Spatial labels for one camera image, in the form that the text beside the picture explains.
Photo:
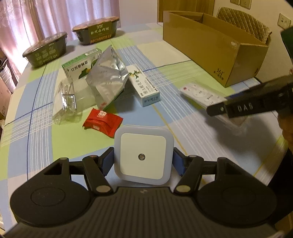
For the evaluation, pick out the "left instant noodle bowl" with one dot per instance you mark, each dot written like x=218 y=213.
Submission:
x=46 y=50

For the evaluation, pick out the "right instant noodle bowl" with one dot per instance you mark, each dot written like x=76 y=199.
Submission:
x=96 y=30

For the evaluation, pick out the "pink lace curtain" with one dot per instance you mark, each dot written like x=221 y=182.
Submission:
x=24 y=23

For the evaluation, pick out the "silver foil bag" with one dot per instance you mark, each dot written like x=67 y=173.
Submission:
x=107 y=78

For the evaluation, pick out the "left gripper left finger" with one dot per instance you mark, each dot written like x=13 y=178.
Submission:
x=96 y=169

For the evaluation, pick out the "instant noodle bowl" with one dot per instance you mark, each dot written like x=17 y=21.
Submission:
x=96 y=30
x=46 y=50

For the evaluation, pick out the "double wall socket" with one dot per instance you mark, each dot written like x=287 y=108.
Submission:
x=243 y=3

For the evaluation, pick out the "white remote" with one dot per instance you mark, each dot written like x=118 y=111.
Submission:
x=205 y=98

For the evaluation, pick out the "white square night light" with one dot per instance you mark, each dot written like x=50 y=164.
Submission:
x=143 y=154

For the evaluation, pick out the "red candy packet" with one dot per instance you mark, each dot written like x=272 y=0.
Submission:
x=102 y=121

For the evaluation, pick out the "single wall socket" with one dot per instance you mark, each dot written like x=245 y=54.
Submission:
x=283 y=21

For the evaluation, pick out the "cardboard box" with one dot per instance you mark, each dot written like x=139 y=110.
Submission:
x=228 y=53

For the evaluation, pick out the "quilted chair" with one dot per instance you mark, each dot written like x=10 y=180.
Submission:
x=246 y=22

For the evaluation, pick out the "green medicine box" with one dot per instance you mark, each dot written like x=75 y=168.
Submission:
x=80 y=66

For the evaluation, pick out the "checked tablecloth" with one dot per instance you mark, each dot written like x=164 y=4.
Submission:
x=31 y=140

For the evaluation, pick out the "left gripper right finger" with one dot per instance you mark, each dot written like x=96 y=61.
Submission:
x=190 y=170

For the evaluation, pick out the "wooden door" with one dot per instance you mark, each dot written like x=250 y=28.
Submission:
x=203 y=6

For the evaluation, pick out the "white blue medicine box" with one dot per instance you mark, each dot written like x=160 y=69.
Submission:
x=145 y=91

